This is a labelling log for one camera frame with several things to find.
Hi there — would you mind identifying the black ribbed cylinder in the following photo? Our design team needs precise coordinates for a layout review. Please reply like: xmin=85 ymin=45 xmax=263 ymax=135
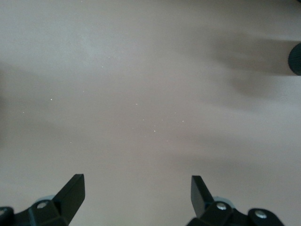
xmin=288 ymin=42 xmax=301 ymax=76

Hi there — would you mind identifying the brown paper table cover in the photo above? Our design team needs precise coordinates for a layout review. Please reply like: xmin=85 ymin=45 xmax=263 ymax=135
xmin=0 ymin=0 xmax=301 ymax=226

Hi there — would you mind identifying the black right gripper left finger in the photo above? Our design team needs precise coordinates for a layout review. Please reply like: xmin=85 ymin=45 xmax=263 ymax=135
xmin=0 ymin=173 xmax=86 ymax=226

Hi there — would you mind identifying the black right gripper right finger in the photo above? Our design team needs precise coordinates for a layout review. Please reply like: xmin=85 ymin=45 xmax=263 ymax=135
xmin=185 ymin=175 xmax=285 ymax=226

